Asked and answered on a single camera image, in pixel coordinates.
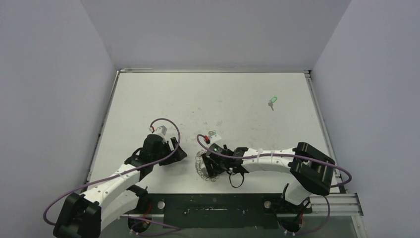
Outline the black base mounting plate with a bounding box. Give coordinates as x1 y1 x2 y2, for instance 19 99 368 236
128 193 313 229

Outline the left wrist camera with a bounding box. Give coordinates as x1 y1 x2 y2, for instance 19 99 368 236
153 125 167 137

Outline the aluminium frame rail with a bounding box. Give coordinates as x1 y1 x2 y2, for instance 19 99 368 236
309 193 364 216

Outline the purple cable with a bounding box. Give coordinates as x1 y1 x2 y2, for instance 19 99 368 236
196 134 353 236
43 118 182 237

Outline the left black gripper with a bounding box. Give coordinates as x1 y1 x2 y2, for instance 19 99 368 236
152 137 186 166

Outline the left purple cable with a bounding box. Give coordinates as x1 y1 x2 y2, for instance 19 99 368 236
43 118 182 237

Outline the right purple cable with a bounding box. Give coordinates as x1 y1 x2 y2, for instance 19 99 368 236
196 134 353 236

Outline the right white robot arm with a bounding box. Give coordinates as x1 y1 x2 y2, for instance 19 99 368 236
201 142 335 213

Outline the large keyring with small rings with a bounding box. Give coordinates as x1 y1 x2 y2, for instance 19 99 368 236
195 150 219 182

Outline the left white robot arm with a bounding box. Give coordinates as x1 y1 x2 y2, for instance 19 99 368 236
53 134 187 238

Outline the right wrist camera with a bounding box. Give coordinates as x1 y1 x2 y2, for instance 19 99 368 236
204 134 222 144

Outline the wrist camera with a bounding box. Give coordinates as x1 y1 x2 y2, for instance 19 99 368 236
153 125 167 137
204 134 222 144

